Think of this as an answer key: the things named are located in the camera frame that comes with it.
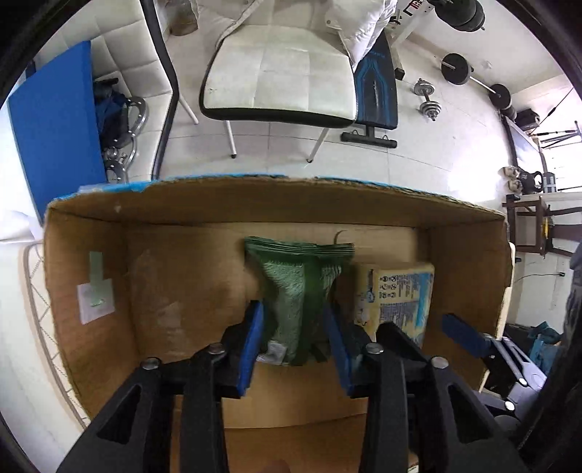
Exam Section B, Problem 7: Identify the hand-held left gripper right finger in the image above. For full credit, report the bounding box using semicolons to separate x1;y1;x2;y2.
322;304;530;473

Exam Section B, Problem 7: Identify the cardboard box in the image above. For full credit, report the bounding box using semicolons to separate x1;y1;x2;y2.
42;175;516;473

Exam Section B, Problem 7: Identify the stack of black weight plates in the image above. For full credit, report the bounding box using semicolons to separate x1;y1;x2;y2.
430;0;486;33

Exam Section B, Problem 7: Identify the chrome curved frame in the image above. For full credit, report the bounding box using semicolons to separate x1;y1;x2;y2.
104;96;148;183

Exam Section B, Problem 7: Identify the blue flat board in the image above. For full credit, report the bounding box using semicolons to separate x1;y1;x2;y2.
8;40;107;224

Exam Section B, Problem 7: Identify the black barbell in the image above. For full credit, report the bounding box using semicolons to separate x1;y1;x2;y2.
440;53;512;110

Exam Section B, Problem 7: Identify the blue black weight bench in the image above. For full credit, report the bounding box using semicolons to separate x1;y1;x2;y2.
341;33;400;150

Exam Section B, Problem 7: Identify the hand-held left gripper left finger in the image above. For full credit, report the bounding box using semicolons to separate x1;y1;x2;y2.
56;300;265;473

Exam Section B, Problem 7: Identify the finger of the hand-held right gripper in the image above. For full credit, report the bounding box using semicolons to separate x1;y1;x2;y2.
441;314;494;361

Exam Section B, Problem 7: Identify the white padded chair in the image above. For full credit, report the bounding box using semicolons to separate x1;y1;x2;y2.
199;0;358;163

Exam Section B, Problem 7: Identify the white quilted chair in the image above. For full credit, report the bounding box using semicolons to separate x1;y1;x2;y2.
88;0;201;183

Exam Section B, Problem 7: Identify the yellow blue tissue pack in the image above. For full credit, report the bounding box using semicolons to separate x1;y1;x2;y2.
354;261;435;349

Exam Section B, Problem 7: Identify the black kettlebell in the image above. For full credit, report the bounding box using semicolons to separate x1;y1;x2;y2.
518;170;544;194

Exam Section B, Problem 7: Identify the white puffer jacket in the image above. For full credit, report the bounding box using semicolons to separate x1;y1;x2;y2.
217;0;400;63

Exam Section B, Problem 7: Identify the dark wooden stool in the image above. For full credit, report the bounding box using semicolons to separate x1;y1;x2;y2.
502;194;574;259

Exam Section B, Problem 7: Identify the chrome dumbbell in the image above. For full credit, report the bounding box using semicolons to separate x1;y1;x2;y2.
413;78;441;122

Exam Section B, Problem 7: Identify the white label sticker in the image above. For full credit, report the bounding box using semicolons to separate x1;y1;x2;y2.
76;278;115;325

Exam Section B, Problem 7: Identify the dark blue bag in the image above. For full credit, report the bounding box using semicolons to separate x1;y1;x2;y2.
93;78;132;148

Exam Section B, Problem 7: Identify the green towel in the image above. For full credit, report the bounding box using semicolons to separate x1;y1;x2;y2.
244;235;355;367

